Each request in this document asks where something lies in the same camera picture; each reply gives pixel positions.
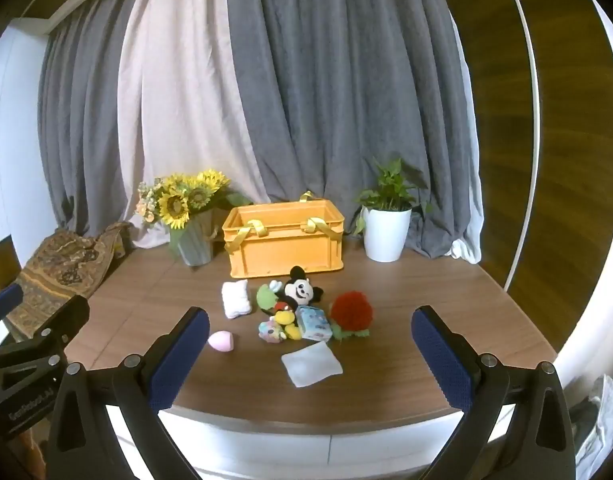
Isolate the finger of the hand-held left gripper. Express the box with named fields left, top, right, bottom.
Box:
left=0, top=294, right=90, bottom=368
left=0, top=285, right=25, bottom=326

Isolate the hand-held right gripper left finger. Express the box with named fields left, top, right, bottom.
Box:
left=45, top=306, right=210, bottom=480

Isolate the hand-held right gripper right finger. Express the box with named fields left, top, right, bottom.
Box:
left=411, top=305, right=577, bottom=480

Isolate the white towel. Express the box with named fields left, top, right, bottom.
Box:
left=222, top=280, right=252, bottom=320

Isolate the light blue tissue pack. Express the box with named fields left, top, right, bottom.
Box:
left=294, top=304, right=333, bottom=344

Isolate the orange plastic crate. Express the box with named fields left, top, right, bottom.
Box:
left=221, top=199, right=346, bottom=280

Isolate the pink egg-shaped sponge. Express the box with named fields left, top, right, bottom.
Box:
left=207, top=330, right=240, bottom=353

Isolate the patterned brown cushion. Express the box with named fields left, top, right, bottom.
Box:
left=5, top=221, right=135, bottom=345

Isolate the small pastel plush toy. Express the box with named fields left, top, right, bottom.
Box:
left=257, top=321, right=288, bottom=344

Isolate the green plush toy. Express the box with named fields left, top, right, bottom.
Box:
left=256, top=281, right=286, bottom=317

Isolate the red pompom flower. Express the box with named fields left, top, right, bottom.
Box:
left=328, top=290, right=375, bottom=344

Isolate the grey ribbed vase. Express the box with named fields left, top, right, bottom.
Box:
left=169, top=210, right=216, bottom=267

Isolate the white square cloth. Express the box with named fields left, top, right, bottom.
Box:
left=281, top=342, right=345, bottom=390

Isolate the white plant pot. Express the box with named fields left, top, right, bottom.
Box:
left=362, top=205, right=413, bottom=263

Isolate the black-eared mouse plush toy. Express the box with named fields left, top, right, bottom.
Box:
left=273, top=265, right=325, bottom=341

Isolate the white sheer curtain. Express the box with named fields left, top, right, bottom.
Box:
left=449, top=10, right=483, bottom=264

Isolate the sunflower bouquet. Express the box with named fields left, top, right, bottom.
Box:
left=135, top=169, right=253, bottom=243

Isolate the crumpled white cloth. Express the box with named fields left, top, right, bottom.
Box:
left=572, top=369, right=613, bottom=472

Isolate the green potted plant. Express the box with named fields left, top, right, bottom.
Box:
left=353, top=158, right=433, bottom=237

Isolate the grey curtain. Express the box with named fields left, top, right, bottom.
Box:
left=225, top=0, right=479, bottom=261
left=36, top=0, right=154, bottom=238

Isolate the pale pink curtain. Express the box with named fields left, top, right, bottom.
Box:
left=117, top=0, right=273, bottom=251

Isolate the white curved pole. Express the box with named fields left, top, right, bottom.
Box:
left=499, top=0, right=541, bottom=294

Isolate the yellow ribbon handle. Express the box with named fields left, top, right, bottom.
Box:
left=224, top=219, right=270, bottom=256
left=300, top=190, right=347, bottom=241

